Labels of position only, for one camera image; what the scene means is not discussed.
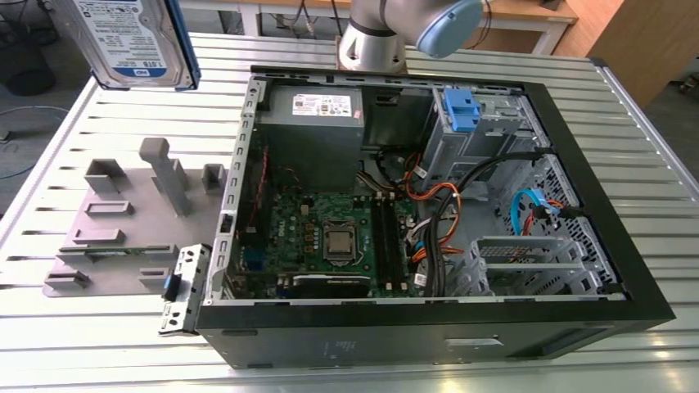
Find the wooden cabinet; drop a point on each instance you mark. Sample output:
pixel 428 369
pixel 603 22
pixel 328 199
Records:
pixel 645 41

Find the hard disk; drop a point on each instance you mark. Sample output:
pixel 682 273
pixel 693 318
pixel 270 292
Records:
pixel 131 41

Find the blue plastic bay latch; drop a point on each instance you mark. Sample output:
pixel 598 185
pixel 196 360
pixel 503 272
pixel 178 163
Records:
pixel 462 110

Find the metal disk bay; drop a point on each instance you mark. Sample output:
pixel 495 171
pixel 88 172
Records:
pixel 525 266

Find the green RAM stick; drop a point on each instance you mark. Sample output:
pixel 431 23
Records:
pixel 110 253

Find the black PC case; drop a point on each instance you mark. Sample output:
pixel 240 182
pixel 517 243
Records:
pixel 382 340

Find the metal slot retention bracket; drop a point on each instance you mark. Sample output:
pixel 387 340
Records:
pixel 188 262

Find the silver CPU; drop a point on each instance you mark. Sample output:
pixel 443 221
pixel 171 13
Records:
pixel 342 242

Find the green motherboard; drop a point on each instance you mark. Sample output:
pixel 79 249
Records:
pixel 339 204

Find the white metal desk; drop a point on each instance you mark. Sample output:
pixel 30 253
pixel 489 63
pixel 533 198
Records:
pixel 248 20

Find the grey parts rack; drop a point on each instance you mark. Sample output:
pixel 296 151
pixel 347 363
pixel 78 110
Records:
pixel 142 229

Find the black graphics card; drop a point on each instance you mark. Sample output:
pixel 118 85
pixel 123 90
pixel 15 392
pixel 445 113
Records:
pixel 327 284

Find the grey metal drive cage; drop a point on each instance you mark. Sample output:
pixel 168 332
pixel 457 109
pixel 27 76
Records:
pixel 470 147

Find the grey power supply unit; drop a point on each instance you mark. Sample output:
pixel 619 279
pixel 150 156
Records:
pixel 311 147

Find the wooden desk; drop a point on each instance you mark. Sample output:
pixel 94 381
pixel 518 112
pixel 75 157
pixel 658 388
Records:
pixel 538 12

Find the blue board connector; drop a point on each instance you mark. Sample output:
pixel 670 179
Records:
pixel 255 260

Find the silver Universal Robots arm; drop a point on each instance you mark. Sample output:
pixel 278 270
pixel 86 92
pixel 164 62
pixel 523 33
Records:
pixel 371 45

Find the black RAM slot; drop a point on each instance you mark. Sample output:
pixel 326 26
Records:
pixel 386 241
pixel 380 241
pixel 399 241
pixel 392 241

